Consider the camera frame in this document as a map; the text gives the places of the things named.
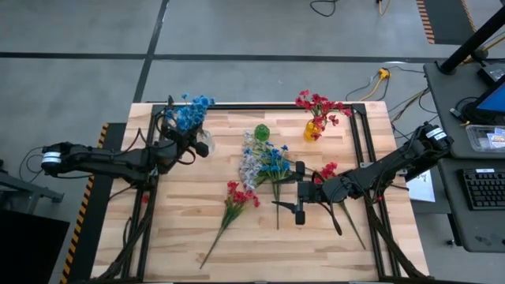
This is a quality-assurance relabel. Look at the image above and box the white paper sheet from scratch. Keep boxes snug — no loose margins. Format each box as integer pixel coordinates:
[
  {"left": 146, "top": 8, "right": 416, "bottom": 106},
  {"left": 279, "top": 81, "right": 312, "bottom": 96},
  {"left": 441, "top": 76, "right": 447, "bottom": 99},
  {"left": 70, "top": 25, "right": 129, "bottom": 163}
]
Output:
[{"left": 405, "top": 169, "right": 436, "bottom": 204}]

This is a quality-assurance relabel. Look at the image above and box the black keyboard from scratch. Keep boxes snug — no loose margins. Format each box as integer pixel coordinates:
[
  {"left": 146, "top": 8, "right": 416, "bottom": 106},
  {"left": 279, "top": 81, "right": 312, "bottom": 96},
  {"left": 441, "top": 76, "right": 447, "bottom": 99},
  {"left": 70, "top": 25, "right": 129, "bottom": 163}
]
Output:
[{"left": 460, "top": 168, "right": 505, "bottom": 211}]

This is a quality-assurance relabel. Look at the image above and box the yellow power plug cable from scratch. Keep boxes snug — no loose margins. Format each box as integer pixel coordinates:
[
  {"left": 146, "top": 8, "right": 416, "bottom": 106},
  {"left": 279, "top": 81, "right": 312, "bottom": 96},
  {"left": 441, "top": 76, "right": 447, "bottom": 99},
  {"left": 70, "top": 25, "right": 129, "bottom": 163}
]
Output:
[{"left": 357, "top": 67, "right": 392, "bottom": 103}]

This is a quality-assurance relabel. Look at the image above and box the blue-screen monitor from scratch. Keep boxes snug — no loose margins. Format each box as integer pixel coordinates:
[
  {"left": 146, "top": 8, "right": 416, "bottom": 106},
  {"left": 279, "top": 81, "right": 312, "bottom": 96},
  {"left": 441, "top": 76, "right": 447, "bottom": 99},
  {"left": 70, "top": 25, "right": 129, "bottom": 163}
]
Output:
[{"left": 472, "top": 80, "right": 505, "bottom": 116}]

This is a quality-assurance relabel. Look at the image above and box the black floor cable loop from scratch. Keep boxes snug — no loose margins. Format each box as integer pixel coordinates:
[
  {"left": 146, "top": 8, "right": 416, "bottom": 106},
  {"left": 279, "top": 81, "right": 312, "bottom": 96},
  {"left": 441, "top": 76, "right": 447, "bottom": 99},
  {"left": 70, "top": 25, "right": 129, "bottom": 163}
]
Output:
[{"left": 309, "top": 0, "right": 339, "bottom": 18}]

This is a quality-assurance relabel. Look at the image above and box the white artificial flower bunch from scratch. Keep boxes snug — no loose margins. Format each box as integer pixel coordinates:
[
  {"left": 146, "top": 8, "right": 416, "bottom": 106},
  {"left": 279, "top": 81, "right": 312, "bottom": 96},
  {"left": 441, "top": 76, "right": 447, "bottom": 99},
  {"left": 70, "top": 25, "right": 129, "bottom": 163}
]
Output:
[{"left": 238, "top": 131, "right": 319, "bottom": 193}]

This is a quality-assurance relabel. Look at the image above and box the red artificial flower bunch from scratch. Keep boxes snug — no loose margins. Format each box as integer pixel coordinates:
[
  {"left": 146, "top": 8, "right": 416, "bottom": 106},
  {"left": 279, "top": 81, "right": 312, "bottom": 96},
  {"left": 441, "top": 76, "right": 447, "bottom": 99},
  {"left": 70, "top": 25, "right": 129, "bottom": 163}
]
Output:
[
  {"left": 294, "top": 89, "right": 354, "bottom": 141},
  {"left": 313, "top": 161, "right": 367, "bottom": 251},
  {"left": 198, "top": 180, "right": 262, "bottom": 271}
]

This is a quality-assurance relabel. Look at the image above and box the grey metal stand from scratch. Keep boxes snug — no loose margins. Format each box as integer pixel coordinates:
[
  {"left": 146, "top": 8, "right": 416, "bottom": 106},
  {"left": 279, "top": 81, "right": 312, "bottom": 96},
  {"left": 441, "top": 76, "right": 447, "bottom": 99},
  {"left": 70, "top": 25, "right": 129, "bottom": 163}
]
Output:
[{"left": 0, "top": 159, "right": 65, "bottom": 216}]

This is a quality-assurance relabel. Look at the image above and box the clear plastic box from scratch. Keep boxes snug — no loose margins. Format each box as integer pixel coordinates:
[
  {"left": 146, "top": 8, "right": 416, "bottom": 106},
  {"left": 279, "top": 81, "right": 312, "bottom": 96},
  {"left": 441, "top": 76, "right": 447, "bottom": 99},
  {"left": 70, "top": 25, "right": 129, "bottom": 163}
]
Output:
[{"left": 465, "top": 124, "right": 505, "bottom": 154}]

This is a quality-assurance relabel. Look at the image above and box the green glass vase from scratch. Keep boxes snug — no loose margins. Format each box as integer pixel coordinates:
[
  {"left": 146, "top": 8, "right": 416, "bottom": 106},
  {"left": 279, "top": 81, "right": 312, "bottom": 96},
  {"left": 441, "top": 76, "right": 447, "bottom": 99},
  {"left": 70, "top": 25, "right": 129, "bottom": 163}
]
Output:
[{"left": 253, "top": 123, "right": 271, "bottom": 142}]

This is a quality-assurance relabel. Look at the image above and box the black diagonal pole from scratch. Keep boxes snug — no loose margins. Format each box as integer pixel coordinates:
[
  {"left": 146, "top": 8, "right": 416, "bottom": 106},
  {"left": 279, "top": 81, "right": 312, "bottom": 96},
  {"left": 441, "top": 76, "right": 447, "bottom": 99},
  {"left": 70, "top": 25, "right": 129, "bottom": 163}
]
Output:
[{"left": 439, "top": 6, "right": 505, "bottom": 75}]

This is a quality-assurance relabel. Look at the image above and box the black floor box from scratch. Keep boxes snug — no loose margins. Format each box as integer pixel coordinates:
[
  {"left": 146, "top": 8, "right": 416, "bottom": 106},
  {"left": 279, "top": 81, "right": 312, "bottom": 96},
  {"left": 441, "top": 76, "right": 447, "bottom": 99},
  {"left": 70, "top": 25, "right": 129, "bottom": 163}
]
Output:
[{"left": 0, "top": 207, "right": 71, "bottom": 284}]

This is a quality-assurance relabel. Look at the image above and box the yellow glass vase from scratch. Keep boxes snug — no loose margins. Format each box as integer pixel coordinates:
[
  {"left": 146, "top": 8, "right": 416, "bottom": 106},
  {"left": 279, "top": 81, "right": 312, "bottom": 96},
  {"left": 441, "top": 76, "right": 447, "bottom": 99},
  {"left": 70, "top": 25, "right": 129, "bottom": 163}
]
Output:
[{"left": 302, "top": 120, "right": 323, "bottom": 142}]

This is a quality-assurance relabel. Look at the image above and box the blue artificial flower bunch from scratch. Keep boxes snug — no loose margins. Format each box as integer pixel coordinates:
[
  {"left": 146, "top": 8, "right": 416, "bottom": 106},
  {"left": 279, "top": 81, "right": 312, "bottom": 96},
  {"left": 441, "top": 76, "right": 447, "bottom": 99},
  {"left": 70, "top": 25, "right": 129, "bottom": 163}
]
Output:
[
  {"left": 173, "top": 93, "right": 217, "bottom": 133},
  {"left": 258, "top": 140, "right": 295, "bottom": 230},
  {"left": 164, "top": 93, "right": 210, "bottom": 133}
]

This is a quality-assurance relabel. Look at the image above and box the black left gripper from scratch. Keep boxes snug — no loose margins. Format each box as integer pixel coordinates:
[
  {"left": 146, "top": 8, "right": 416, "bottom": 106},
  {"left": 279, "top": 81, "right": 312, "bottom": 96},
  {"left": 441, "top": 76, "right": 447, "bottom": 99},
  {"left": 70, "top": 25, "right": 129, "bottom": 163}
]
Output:
[{"left": 151, "top": 115, "right": 211, "bottom": 170}]

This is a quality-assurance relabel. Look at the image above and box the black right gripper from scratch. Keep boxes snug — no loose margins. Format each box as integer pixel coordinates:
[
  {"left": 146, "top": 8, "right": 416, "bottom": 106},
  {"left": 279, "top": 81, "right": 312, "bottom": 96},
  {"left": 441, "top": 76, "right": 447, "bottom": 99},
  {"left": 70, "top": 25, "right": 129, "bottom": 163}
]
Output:
[{"left": 271, "top": 160, "right": 345, "bottom": 226}]

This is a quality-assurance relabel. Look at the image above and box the black cable bundle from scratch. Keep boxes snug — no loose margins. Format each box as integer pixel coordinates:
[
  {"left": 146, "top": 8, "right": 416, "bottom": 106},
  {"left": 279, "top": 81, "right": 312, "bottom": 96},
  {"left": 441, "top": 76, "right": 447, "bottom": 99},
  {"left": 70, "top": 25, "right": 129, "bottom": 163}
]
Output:
[
  {"left": 96, "top": 185, "right": 157, "bottom": 282},
  {"left": 365, "top": 196, "right": 429, "bottom": 280}
]

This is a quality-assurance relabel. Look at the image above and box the hazard-striped black platform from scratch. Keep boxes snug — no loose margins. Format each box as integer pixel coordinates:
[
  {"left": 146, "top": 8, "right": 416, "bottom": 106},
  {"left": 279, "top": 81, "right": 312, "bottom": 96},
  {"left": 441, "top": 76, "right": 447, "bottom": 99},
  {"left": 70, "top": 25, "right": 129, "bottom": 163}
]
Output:
[{"left": 58, "top": 121, "right": 128, "bottom": 284}]

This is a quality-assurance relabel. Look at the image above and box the grey desk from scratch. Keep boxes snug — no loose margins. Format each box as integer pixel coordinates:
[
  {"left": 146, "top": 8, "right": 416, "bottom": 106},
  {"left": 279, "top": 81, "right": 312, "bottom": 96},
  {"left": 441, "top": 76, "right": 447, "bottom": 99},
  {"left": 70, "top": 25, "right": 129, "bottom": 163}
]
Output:
[
  {"left": 436, "top": 157, "right": 505, "bottom": 254},
  {"left": 423, "top": 58, "right": 505, "bottom": 160}
]

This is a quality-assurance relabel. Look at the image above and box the hazard-striped floor mat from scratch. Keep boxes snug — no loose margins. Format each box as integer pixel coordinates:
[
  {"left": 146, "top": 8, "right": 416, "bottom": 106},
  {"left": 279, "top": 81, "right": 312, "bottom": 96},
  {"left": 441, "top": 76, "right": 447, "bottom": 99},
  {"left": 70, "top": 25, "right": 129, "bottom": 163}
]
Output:
[{"left": 415, "top": 0, "right": 479, "bottom": 46}]

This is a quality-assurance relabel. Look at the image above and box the small black device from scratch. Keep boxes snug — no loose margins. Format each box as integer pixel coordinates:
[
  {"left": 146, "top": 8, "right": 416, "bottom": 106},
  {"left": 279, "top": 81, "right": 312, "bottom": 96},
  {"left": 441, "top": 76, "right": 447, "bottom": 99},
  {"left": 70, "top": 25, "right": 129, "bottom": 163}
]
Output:
[{"left": 476, "top": 62, "right": 505, "bottom": 83}]

